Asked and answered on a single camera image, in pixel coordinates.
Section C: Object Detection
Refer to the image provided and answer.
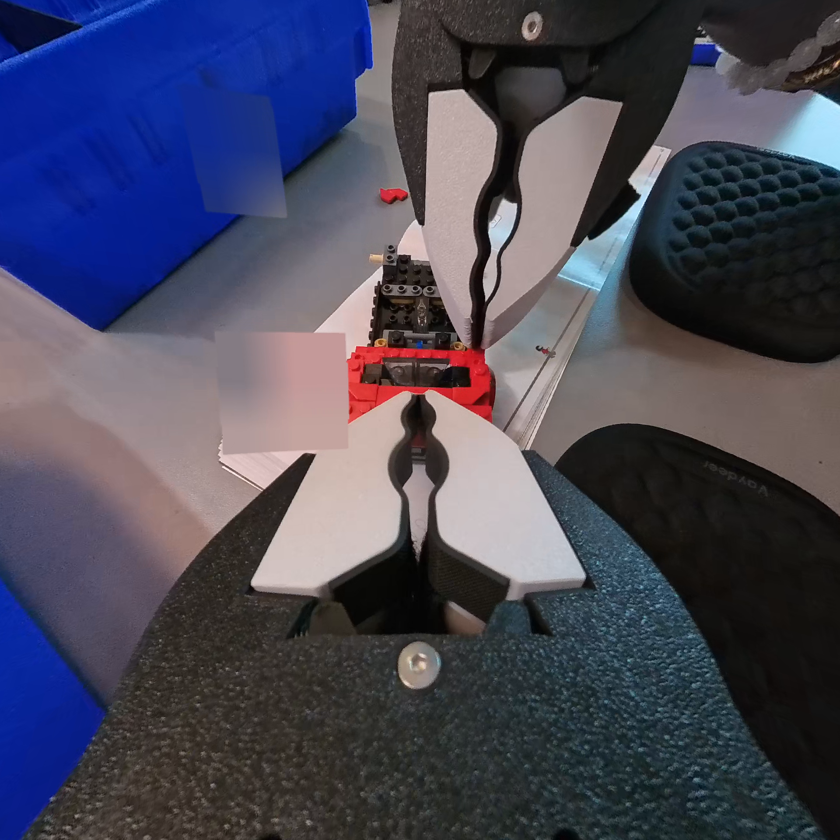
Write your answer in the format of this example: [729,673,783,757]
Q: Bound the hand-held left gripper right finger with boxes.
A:
[422,390,588,623]

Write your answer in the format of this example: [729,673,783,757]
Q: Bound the blue plastic bin with divider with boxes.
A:
[0,0,374,331]

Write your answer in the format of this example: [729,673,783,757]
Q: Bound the black bin divider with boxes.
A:
[0,0,83,63]

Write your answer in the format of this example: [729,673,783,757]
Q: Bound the white bead bracelet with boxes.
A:
[715,13,840,93]

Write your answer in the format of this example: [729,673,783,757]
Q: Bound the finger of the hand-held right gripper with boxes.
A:
[424,86,508,347]
[483,91,626,349]

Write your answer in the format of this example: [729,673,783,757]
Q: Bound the gold chain bracelet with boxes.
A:
[787,46,840,89]

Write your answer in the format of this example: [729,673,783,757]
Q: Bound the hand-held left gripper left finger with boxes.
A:
[250,392,421,621]

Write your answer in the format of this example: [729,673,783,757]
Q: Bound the person's right forearm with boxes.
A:
[699,0,840,106]

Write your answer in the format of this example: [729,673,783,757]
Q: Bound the red lego car body section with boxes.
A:
[346,343,497,460]

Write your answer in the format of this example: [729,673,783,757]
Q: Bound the white instruction booklet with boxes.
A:
[218,146,672,490]

